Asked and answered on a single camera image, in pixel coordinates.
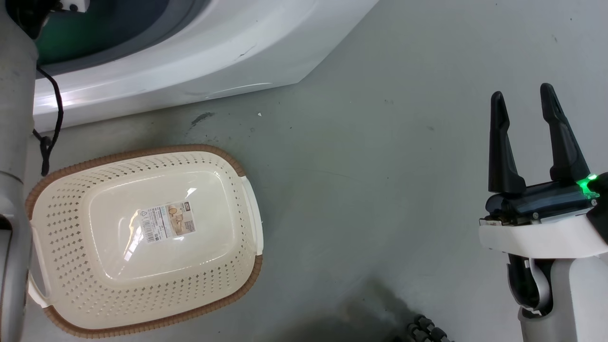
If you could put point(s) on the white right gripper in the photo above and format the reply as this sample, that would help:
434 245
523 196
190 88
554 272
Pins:
541 223

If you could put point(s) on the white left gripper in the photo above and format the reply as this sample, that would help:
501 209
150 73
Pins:
76 4

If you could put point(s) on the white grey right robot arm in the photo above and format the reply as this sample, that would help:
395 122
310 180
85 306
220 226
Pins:
560 299

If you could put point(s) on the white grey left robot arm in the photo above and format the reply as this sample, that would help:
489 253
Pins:
14 142

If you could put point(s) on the white washing machine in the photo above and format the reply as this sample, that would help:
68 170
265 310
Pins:
190 52

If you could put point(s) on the cream plastic laundry basket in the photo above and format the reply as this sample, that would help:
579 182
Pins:
142 237

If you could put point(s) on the white paper product label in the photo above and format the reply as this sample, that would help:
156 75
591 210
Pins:
167 222

